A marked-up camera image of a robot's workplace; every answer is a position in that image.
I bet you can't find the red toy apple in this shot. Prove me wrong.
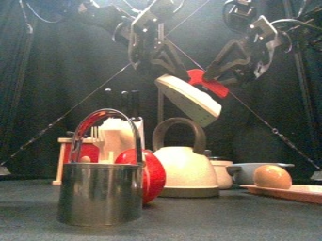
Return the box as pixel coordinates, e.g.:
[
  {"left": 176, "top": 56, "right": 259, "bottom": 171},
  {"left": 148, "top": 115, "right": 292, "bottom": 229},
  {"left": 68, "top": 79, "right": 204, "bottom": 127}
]
[{"left": 114, "top": 148, "right": 167, "bottom": 206}]

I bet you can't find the white toy fork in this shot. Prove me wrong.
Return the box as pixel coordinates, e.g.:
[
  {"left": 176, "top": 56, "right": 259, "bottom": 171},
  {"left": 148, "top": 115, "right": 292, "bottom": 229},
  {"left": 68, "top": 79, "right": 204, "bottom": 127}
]
[{"left": 89, "top": 125, "right": 106, "bottom": 165}]

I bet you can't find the white toy iron red handle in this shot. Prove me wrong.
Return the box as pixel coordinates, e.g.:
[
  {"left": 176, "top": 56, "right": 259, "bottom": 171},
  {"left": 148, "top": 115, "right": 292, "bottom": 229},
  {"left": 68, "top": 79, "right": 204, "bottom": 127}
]
[{"left": 153, "top": 68, "right": 231, "bottom": 128}]

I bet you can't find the black knife handle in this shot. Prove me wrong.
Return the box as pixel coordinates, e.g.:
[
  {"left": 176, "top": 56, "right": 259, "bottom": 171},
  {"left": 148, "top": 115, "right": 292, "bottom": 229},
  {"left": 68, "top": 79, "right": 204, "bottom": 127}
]
[
  {"left": 102, "top": 88, "right": 114, "bottom": 109},
  {"left": 118, "top": 90, "right": 130, "bottom": 118},
  {"left": 129, "top": 89, "right": 141, "bottom": 122}
]

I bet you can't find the brown toy egg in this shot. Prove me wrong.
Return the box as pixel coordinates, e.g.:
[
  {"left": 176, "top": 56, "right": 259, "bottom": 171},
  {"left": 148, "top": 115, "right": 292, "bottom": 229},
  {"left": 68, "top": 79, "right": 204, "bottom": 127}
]
[{"left": 251, "top": 164, "right": 293, "bottom": 190}]

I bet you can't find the red crate with wooden frame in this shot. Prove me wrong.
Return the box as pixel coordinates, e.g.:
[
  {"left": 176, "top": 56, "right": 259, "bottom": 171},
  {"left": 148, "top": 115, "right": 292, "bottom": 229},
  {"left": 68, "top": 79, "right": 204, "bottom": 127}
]
[{"left": 52, "top": 137, "right": 100, "bottom": 186}]

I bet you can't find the light blue two-handled bowl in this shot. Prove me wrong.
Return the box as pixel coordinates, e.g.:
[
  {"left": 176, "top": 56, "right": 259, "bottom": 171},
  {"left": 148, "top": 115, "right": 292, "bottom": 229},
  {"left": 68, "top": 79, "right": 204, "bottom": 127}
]
[{"left": 225, "top": 162, "right": 295, "bottom": 185}]

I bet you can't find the thin diagonal frame brace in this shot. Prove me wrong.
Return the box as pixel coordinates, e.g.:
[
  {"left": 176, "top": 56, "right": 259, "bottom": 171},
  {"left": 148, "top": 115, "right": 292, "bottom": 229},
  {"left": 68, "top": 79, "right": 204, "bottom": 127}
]
[
  {"left": 0, "top": 0, "right": 212, "bottom": 167},
  {"left": 164, "top": 37, "right": 322, "bottom": 172}
]

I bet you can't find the white knife block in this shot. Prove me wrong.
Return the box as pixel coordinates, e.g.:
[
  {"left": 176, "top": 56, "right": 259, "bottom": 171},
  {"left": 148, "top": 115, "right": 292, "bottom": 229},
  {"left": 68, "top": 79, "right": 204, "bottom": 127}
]
[{"left": 96, "top": 117, "right": 145, "bottom": 165}]

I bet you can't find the cream toy cooking pot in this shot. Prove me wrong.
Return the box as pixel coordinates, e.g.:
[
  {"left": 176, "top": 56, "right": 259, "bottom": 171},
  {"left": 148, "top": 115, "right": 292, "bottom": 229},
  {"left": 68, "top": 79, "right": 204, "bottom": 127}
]
[{"left": 207, "top": 160, "right": 235, "bottom": 190}]

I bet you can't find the cream toy kettle grey handle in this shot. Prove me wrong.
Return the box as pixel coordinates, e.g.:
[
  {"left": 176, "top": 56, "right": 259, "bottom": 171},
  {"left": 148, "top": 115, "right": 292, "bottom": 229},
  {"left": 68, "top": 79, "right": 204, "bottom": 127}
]
[{"left": 151, "top": 117, "right": 221, "bottom": 199}]

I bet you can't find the shiny metal bucket with handle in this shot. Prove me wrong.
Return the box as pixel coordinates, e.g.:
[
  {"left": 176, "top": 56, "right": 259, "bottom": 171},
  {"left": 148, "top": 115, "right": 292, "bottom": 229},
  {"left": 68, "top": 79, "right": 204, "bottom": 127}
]
[{"left": 56, "top": 107, "right": 144, "bottom": 228}]

